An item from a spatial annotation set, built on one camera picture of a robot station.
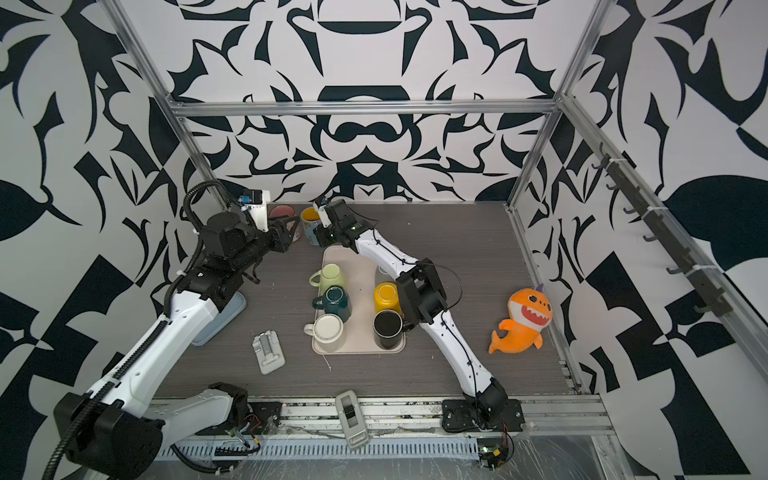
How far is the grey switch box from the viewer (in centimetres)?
70

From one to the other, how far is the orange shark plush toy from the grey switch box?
0.39 metres

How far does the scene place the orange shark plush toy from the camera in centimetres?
85
